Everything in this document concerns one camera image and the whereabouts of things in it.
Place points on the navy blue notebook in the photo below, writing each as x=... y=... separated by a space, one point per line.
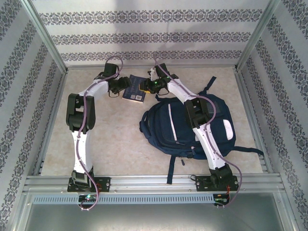
x=133 y=92

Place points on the navy blue backpack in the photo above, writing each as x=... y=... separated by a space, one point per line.
x=163 y=125

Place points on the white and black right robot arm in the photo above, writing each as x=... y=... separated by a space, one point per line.
x=197 y=113

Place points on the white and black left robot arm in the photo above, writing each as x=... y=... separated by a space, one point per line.
x=74 y=113

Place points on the left controller circuit board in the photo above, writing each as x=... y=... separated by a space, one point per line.
x=87 y=198

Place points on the controller circuit board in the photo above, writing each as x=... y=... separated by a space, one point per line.
x=87 y=198
x=220 y=199

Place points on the grey metal shelf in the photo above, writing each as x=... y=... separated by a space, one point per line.
x=154 y=219

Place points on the right controller circuit board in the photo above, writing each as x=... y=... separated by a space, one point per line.
x=220 y=199

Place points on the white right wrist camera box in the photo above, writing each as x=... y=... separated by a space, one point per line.
x=152 y=74

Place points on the aluminium rear frame rail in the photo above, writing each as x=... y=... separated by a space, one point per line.
x=84 y=66

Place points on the aluminium frame post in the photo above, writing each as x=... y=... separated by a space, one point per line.
x=258 y=36
x=46 y=36

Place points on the aluminium mounting rail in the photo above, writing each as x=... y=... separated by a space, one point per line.
x=151 y=184

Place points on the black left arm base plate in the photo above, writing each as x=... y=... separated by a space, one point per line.
x=104 y=184

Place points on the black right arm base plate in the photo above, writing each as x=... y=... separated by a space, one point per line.
x=202 y=184

